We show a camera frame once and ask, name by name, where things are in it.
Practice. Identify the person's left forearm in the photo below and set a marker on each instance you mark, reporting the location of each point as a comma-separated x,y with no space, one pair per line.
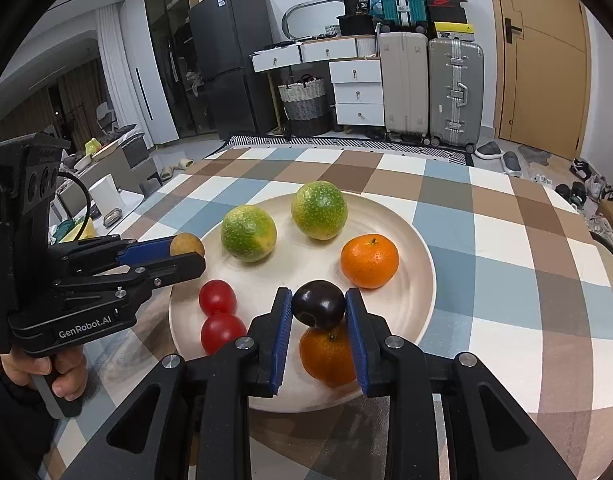
11,435

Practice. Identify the pile of loose shoes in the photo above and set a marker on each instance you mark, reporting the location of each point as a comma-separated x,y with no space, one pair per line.
586,185

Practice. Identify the small white basket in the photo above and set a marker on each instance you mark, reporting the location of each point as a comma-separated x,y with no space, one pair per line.
331,30

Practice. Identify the woven laundry basket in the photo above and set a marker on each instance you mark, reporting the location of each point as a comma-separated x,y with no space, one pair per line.
304,105

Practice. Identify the grey slippers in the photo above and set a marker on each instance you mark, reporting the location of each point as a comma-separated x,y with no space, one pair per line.
491,150

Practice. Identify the dark purple plum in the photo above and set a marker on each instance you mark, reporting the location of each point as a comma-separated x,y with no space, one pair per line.
316,305

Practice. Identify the person's left hand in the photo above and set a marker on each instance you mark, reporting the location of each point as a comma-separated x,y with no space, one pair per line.
69,375

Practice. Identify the wooden door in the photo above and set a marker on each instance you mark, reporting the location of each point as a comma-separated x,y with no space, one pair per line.
541,85

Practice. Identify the black refrigerator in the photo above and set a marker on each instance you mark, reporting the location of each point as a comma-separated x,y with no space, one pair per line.
226,60

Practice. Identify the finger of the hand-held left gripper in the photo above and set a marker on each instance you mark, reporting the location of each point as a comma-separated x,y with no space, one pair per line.
176,266
146,251

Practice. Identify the beige slippers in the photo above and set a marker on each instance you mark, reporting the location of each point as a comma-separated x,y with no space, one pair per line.
179,167

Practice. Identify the yellowish green citrus fruit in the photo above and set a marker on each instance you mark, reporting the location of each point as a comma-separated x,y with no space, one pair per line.
319,210

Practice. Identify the dark glass wardrobe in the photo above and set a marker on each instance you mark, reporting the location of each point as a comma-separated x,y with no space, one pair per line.
171,35

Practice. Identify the black storage box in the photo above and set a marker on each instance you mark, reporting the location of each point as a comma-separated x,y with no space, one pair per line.
356,25

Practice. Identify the grey office chair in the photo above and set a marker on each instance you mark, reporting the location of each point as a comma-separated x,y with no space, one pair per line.
107,117

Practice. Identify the cream round plate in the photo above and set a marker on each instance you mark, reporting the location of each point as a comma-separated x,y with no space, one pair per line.
286,265

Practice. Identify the black white zigzag rug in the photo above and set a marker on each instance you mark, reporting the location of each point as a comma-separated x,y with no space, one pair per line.
336,141

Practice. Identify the silver suitcase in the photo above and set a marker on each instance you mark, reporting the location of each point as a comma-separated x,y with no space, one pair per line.
454,90

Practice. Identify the white drawer desk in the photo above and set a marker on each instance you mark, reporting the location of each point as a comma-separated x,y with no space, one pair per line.
359,72

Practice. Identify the white curtain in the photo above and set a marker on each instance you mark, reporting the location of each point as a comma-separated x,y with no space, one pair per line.
121,75

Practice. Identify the smooth brown longan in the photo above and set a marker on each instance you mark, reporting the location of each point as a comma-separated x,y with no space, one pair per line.
189,245

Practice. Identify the checked tablecloth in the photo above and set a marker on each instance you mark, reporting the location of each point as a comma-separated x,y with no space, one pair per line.
486,260

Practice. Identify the green mottled citrus fruit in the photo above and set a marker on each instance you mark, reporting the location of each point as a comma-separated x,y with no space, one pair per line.
249,232

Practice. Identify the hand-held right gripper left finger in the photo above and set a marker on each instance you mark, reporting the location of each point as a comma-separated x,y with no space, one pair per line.
281,340

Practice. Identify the red tomato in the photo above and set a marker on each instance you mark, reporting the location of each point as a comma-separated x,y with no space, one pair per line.
216,297
221,335

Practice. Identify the yellow black shoe box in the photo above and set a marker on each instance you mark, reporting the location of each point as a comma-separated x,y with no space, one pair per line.
454,31

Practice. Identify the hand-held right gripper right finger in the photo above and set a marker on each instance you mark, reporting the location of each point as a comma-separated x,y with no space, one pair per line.
359,340

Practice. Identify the white square container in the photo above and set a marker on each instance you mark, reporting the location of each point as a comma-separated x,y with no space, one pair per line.
106,195

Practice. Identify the oval metal frame mirror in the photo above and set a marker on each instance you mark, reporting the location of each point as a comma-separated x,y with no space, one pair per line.
289,17

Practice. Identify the orange mandarin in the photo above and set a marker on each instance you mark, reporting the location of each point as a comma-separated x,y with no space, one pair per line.
329,355
370,262

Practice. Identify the black foil bag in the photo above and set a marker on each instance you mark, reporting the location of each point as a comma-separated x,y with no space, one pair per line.
357,4

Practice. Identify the beige suitcase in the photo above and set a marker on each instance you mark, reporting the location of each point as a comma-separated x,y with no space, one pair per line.
404,85

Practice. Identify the red black shoe box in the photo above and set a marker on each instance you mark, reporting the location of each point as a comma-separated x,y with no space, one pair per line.
447,9

